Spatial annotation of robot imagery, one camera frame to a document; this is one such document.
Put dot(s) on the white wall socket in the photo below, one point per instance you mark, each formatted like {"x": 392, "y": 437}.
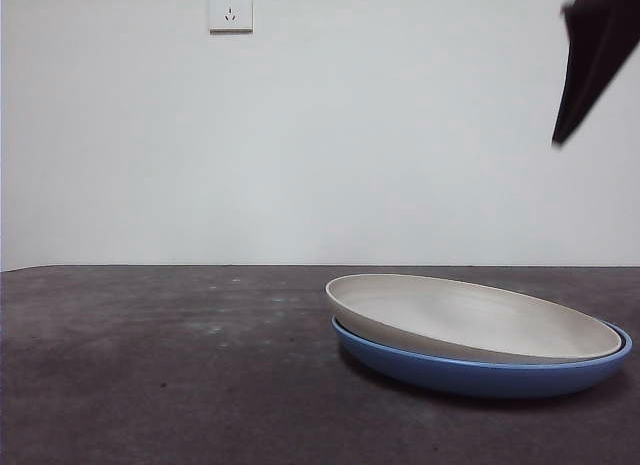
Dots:
{"x": 230, "y": 10}

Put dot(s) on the blue round plate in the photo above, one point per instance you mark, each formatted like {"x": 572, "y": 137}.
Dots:
{"x": 475, "y": 380}

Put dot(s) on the white round plate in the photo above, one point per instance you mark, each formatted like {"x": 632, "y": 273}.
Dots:
{"x": 475, "y": 325}

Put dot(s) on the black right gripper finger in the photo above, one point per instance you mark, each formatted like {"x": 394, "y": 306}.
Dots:
{"x": 582, "y": 60}
{"x": 622, "y": 40}

